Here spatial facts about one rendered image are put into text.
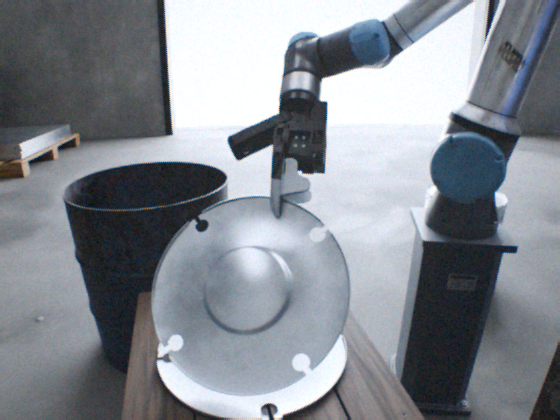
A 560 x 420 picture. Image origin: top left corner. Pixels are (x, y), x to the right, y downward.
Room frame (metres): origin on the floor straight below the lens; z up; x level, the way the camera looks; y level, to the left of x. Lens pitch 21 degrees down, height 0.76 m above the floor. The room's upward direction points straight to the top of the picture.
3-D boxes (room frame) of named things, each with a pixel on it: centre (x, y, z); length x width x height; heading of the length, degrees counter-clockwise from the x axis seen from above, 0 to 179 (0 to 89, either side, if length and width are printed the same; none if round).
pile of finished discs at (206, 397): (0.49, 0.04, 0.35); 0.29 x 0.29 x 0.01
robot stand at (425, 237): (0.74, -0.38, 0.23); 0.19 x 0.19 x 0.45; 80
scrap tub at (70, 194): (0.95, 0.34, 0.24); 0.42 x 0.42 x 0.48
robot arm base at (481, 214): (0.74, -0.38, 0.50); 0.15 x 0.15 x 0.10
